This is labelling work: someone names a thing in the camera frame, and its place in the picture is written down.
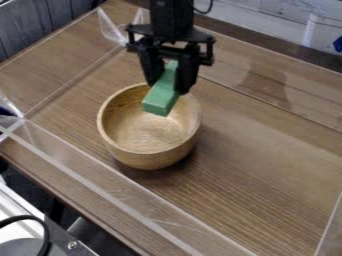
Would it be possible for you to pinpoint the green rectangular block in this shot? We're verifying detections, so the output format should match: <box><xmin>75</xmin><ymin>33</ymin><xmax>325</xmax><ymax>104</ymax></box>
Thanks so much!
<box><xmin>142</xmin><ymin>61</ymin><xmax>179</xmax><ymax>117</ymax></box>

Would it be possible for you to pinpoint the clear acrylic left bracket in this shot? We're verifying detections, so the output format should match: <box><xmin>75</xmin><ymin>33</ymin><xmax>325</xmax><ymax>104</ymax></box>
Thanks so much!
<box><xmin>0</xmin><ymin>93</ymin><xmax>24</xmax><ymax>143</ymax></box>

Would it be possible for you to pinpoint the clear acrylic front wall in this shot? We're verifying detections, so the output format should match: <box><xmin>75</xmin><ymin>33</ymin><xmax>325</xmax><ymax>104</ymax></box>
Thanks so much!
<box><xmin>0</xmin><ymin>120</ymin><xmax>257</xmax><ymax>256</ymax></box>

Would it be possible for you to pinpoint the brown wooden bowl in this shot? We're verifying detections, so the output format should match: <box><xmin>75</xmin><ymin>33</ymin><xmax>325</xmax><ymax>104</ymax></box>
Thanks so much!
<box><xmin>97</xmin><ymin>83</ymin><xmax>202</xmax><ymax>170</ymax></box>

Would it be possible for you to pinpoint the black cable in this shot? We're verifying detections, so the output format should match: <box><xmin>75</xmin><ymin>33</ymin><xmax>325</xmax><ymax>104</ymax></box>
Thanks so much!
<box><xmin>0</xmin><ymin>214</ymin><xmax>51</xmax><ymax>256</ymax></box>

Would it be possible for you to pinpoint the grey metal stand base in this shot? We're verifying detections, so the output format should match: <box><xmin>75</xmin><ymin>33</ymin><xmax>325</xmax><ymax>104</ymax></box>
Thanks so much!
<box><xmin>0</xmin><ymin>215</ymin><xmax>99</xmax><ymax>256</ymax></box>

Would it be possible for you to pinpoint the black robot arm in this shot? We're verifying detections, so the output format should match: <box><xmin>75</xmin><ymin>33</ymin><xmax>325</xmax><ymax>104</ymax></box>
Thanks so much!
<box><xmin>126</xmin><ymin>0</ymin><xmax>216</xmax><ymax>94</ymax></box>

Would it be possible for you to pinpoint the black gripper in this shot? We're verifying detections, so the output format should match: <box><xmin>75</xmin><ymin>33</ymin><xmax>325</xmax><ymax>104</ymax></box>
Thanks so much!
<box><xmin>126</xmin><ymin>24</ymin><xmax>216</xmax><ymax>95</ymax></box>

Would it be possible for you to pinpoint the clear acrylic corner bracket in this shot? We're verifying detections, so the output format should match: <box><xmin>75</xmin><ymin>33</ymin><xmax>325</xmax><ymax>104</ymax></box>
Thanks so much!
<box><xmin>97</xmin><ymin>8</ymin><xmax>147</xmax><ymax>47</ymax></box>

